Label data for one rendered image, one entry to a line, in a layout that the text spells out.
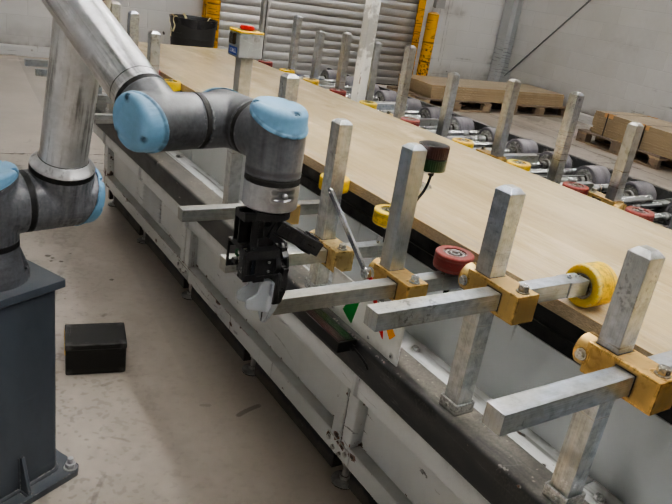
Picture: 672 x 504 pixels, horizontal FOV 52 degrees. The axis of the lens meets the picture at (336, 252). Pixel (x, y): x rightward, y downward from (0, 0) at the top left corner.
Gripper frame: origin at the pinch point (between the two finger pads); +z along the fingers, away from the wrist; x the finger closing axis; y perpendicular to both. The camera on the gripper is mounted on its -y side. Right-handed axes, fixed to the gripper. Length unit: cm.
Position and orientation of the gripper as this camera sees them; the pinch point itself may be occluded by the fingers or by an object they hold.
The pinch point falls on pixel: (266, 314)
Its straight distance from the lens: 120.6
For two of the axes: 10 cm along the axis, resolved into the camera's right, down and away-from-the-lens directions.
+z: -1.5, 9.2, 3.7
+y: -8.4, 0.8, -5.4
